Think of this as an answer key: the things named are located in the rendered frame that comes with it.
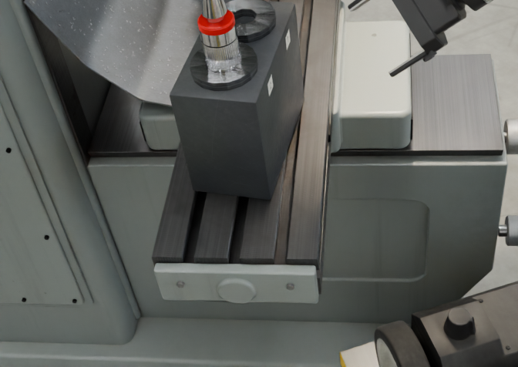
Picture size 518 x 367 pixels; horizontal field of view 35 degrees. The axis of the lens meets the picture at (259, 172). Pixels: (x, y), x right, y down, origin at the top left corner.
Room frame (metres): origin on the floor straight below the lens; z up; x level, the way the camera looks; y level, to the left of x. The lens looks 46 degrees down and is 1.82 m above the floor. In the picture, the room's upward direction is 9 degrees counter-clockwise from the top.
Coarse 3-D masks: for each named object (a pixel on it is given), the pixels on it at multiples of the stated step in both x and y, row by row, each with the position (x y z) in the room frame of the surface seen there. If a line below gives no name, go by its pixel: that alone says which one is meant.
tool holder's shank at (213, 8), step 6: (204, 0) 0.87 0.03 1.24; (210, 0) 0.86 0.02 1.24; (216, 0) 0.87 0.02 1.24; (222, 0) 0.87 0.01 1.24; (204, 6) 0.87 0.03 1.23; (210, 6) 0.86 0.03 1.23; (216, 6) 0.86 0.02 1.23; (222, 6) 0.87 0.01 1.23; (204, 12) 0.87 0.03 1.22; (210, 12) 0.86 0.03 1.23; (216, 12) 0.86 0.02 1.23; (222, 12) 0.87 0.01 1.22; (210, 18) 0.86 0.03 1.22; (216, 18) 0.86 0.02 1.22; (222, 18) 0.87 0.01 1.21
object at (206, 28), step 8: (200, 16) 0.89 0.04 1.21; (224, 16) 0.88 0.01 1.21; (232, 16) 0.87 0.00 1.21; (200, 24) 0.87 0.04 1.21; (208, 24) 0.87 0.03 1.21; (216, 24) 0.86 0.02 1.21; (224, 24) 0.86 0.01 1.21; (232, 24) 0.86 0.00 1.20; (208, 32) 0.86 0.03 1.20; (216, 32) 0.85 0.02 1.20; (224, 32) 0.86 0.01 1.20
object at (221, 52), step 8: (200, 32) 0.87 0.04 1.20; (232, 32) 0.86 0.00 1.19; (208, 40) 0.86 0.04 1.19; (216, 40) 0.85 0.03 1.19; (224, 40) 0.85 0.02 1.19; (232, 40) 0.86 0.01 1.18; (208, 48) 0.86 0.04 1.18; (216, 48) 0.85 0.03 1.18; (224, 48) 0.85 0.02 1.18; (232, 48) 0.86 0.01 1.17; (208, 56) 0.86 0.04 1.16; (216, 56) 0.85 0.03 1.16; (224, 56) 0.85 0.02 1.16; (232, 56) 0.86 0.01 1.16; (208, 64) 0.86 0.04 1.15; (216, 64) 0.86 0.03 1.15; (224, 64) 0.85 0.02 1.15; (232, 64) 0.86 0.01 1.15
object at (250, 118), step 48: (240, 0) 1.01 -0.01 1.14; (240, 48) 0.90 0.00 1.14; (288, 48) 0.95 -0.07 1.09; (192, 96) 0.83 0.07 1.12; (240, 96) 0.82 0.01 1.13; (288, 96) 0.92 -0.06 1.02; (192, 144) 0.84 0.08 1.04; (240, 144) 0.81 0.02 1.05; (288, 144) 0.90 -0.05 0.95; (240, 192) 0.81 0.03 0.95
